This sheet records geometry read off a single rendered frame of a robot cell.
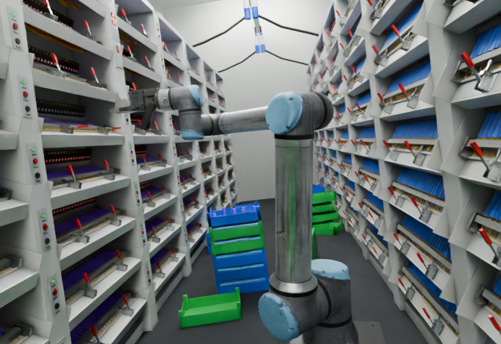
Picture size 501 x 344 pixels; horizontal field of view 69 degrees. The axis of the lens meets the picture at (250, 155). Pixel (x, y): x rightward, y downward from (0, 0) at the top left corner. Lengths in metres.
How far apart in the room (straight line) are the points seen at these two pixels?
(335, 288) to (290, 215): 0.33
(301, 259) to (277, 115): 0.43
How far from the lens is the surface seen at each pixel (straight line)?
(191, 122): 1.48
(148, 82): 2.57
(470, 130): 1.09
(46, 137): 1.34
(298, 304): 1.17
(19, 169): 1.24
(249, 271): 2.18
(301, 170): 1.04
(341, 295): 1.31
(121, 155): 1.85
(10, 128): 1.25
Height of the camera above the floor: 0.85
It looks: 2 degrees down
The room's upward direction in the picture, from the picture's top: 7 degrees counter-clockwise
